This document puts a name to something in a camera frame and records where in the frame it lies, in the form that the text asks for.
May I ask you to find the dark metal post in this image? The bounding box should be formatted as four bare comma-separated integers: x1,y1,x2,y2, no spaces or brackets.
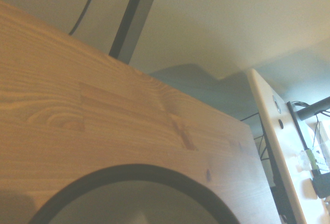
108,0,165,64

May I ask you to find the white table board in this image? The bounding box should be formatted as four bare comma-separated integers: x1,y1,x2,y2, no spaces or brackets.
248,68,330,224

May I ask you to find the dark grey rod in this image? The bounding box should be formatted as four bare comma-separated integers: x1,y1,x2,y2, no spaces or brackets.
296,96,330,120

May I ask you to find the black table frame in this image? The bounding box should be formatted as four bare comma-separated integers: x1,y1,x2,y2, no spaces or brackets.
258,120,301,224

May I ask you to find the black-rimmed round plate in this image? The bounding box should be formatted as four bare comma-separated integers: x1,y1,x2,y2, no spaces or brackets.
26,163,243,224

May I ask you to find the small black box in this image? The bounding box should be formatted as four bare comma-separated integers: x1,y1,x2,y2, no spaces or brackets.
311,171,330,199

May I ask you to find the black cable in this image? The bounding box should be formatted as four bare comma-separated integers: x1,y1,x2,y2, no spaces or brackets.
69,0,106,37

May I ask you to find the thin black wire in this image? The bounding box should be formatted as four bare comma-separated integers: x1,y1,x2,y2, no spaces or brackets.
240,112,261,122

